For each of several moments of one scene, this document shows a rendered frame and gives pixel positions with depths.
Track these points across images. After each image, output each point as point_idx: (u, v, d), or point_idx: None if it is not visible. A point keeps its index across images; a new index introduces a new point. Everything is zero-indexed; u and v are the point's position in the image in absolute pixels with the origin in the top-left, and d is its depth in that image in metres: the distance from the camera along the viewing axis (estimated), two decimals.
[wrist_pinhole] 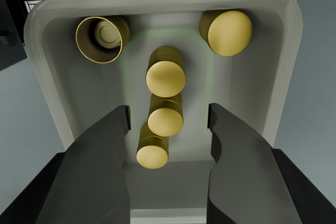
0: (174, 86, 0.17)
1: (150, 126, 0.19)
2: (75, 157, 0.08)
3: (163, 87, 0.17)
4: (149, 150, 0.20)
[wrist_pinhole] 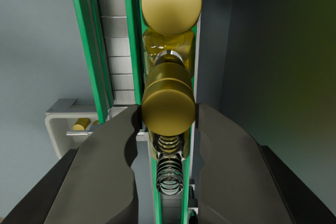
0: (180, 122, 0.12)
1: None
2: (86, 154, 0.08)
3: (165, 123, 0.12)
4: (81, 128, 0.58)
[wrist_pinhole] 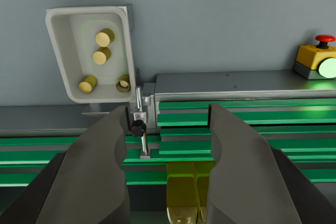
0: None
1: (104, 56, 0.49)
2: (75, 157, 0.08)
3: None
4: (104, 44, 0.47)
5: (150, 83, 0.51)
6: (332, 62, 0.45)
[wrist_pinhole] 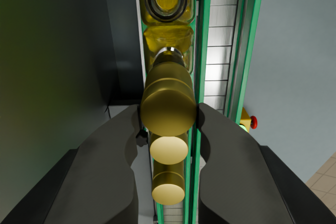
0: (160, 146, 0.17)
1: (193, 109, 0.12)
2: (86, 154, 0.08)
3: (171, 145, 0.17)
4: None
5: None
6: None
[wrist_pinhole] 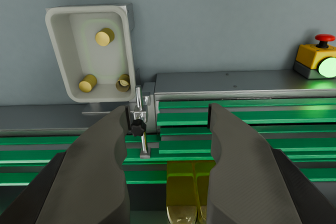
0: None
1: None
2: (75, 157, 0.08)
3: None
4: (104, 43, 0.47)
5: (150, 83, 0.51)
6: (332, 62, 0.45)
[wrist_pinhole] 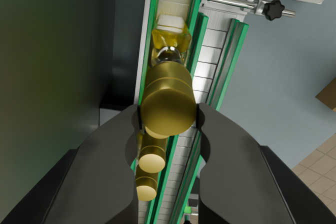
0: (146, 160, 0.25)
1: None
2: (86, 154, 0.08)
3: (154, 160, 0.25)
4: (172, 127, 0.12)
5: None
6: None
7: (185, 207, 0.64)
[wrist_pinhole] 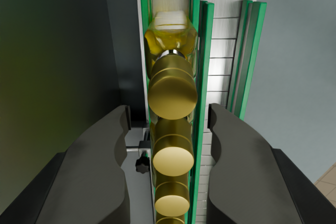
0: (164, 203, 0.19)
1: (191, 159, 0.16)
2: (75, 157, 0.08)
3: (174, 202, 0.19)
4: (175, 112, 0.14)
5: None
6: None
7: None
